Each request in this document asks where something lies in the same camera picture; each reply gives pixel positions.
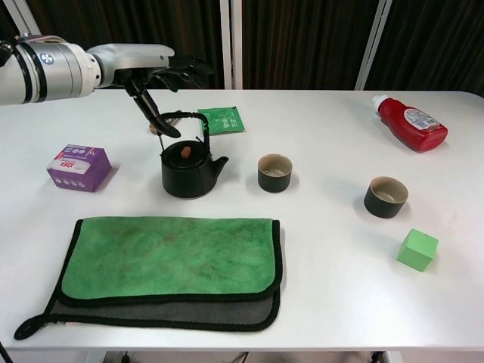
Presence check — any green tea sachet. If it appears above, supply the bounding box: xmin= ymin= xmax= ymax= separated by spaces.
xmin=197 ymin=106 xmax=247 ymax=137

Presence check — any dark ceramic teacup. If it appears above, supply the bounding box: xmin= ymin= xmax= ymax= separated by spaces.
xmin=363 ymin=175 xmax=410 ymax=219
xmin=257 ymin=153 xmax=295 ymax=194

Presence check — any black teapot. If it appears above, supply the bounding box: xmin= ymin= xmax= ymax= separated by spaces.
xmin=155 ymin=110 xmax=230 ymax=199

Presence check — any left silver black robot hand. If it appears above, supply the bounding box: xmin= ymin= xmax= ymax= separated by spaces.
xmin=85 ymin=43 xmax=217 ymax=138

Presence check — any orange correction tape dispenser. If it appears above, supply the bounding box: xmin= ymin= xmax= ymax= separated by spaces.
xmin=146 ymin=115 xmax=183 ymax=135

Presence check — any white frame post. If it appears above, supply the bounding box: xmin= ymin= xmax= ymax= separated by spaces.
xmin=219 ymin=0 xmax=244 ymax=91
xmin=7 ymin=0 xmax=42 ymax=39
xmin=354 ymin=0 xmax=393 ymax=91

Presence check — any green cube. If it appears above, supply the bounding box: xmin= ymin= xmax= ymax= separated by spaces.
xmin=396 ymin=228 xmax=440 ymax=272

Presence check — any red ketchup bottle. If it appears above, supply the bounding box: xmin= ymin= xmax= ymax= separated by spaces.
xmin=371 ymin=94 xmax=449 ymax=154

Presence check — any green grey folded cloth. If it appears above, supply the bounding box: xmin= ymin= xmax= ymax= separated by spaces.
xmin=13 ymin=216 xmax=283 ymax=340

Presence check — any purple white carton box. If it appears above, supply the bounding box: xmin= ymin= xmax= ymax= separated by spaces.
xmin=46 ymin=144 xmax=113 ymax=194

